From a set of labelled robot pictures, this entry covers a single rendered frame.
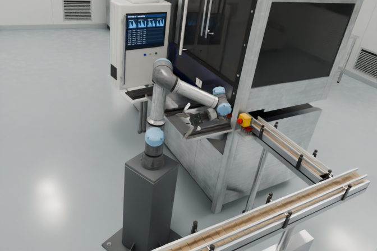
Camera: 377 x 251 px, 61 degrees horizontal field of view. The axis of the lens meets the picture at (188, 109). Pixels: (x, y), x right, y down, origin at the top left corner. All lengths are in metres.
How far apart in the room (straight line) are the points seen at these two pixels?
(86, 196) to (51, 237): 0.45
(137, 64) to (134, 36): 0.27
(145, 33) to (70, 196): 1.54
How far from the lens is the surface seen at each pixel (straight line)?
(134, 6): 2.72
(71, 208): 2.92
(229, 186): 2.78
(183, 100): 2.65
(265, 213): 1.72
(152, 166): 2.03
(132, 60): 2.85
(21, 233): 2.83
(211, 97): 1.82
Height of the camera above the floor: 2.10
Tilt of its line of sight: 29 degrees down
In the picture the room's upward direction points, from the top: 8 degrees clockwise
